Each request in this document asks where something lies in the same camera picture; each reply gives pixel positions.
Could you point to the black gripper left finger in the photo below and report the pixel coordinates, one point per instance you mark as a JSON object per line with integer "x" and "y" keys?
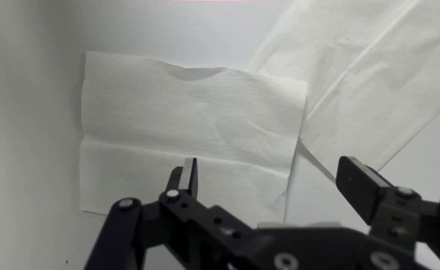
{"x": 189, "y": 219}

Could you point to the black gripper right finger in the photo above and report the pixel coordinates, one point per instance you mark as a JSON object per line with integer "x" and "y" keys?
{"x": 393, "y": 215}

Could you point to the white paper towel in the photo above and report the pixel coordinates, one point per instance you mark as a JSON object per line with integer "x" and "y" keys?
{"x": 378, "y": 75}
{"x": 179, "y": 114}

